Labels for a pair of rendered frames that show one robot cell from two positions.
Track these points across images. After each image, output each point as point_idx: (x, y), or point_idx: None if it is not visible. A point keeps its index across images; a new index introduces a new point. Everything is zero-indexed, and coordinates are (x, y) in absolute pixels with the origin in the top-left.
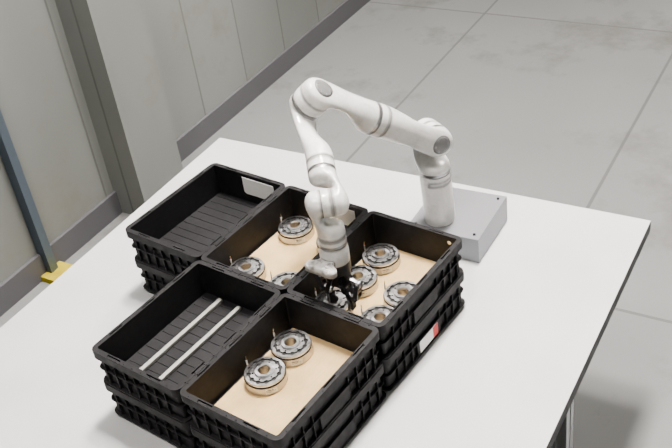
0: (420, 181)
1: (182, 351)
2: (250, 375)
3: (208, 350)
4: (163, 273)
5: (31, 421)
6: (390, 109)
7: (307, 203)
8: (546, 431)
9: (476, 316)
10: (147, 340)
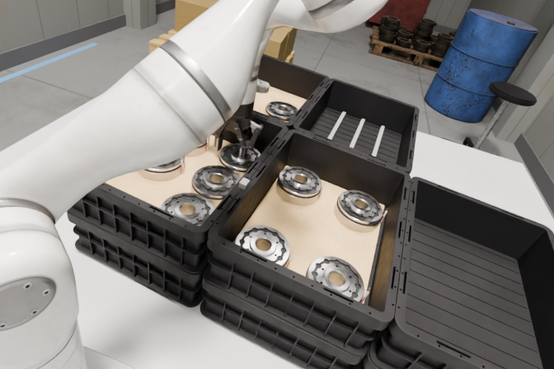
0: (78, 326)
1: (362, 145)
2: (292, 108)
3: (340, 142)
4: None
5: (440, 165)
6: (132, 69)
7: None
8: (56, 123)
9: (68, 230)
10: (398, 153)
